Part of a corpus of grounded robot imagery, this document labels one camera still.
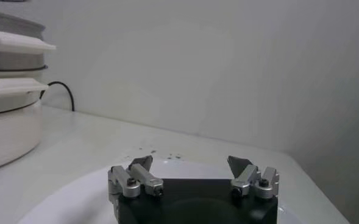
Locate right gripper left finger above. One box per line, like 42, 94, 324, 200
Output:
107, 155, 165, 211

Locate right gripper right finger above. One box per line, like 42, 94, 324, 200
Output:
227, 155, 280, 199

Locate scattered dark crumbs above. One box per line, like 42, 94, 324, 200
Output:
124, 147, 183, 161

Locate white round plate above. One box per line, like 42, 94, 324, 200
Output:
16, 158, 308, 224

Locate white electric cooking pot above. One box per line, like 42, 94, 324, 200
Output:
0, 65, 49, 173

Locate black pot power cord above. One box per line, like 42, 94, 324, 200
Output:
40, 81, 76, 112

